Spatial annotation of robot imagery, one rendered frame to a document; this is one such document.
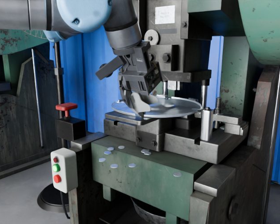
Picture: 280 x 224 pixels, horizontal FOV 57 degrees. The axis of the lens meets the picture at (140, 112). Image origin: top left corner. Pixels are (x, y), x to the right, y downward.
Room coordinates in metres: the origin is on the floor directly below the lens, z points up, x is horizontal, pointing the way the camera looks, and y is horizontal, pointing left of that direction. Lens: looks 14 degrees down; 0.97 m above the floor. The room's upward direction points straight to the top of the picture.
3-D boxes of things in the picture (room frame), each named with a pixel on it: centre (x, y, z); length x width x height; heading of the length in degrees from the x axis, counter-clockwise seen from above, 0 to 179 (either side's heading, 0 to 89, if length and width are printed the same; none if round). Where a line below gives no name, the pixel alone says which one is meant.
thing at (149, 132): (0.79, -0.02, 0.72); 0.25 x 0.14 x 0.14; 143
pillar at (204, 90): (0.93, -0.23, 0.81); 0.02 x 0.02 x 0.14
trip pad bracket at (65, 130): (0.93, 0.26, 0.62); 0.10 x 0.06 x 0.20; 53
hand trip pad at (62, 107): (0.94, 0.27, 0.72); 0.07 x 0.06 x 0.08; 143
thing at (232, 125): (0.82, -0.26, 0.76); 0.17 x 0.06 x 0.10; 53
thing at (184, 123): (0.93, -0.13, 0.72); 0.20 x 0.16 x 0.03; 53
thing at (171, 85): (0.92, -0.12, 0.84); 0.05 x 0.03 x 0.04; 53
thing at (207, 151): (0.93, -0.13, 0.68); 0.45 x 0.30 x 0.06; 53
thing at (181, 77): (0.93, -0.13, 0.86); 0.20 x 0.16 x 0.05; 53
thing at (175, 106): (0.83, -0.05, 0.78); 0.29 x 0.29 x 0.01
